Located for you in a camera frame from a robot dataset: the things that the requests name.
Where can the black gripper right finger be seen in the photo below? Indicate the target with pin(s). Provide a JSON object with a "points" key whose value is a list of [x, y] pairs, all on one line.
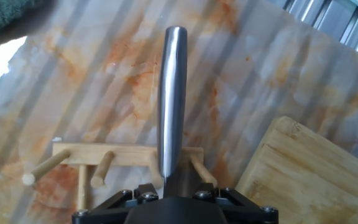
{"points": [[250, 214]]}

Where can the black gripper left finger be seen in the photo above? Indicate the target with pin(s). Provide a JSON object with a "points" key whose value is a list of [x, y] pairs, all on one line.
{"points": [[104, 214]]}

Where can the steel cleaver knife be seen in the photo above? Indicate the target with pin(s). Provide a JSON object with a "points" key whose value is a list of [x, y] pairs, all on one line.
{"points": [[172, 93]]}

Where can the dark sleeved forearm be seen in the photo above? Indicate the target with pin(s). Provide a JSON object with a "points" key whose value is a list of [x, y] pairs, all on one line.
{"points": [[8, 15]]}

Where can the wooden peg rack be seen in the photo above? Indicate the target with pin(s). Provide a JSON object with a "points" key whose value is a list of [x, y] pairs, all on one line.
{"points": [[126, 154]]}

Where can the wooden cutting board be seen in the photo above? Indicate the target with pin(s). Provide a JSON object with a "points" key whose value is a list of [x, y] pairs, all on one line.
{"points": [[315, 174]]}

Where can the orange marble pattern mat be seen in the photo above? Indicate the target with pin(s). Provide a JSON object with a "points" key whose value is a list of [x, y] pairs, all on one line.
{"points": [[259, 62]]}

